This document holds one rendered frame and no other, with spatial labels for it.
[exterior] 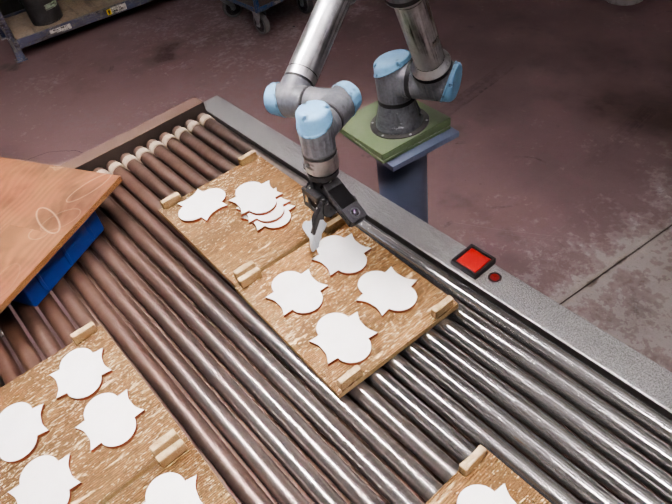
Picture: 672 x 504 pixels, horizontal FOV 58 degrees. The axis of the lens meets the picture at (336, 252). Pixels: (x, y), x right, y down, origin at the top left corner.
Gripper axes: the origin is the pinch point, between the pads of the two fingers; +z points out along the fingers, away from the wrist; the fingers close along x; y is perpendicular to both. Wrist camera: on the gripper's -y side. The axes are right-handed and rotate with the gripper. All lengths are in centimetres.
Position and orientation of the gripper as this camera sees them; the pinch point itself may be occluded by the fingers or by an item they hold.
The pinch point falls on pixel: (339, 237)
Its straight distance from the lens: 148.4
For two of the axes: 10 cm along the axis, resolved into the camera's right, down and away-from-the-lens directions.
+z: 1.2, 7.0, 7.0
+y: -6.2, -5.0, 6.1
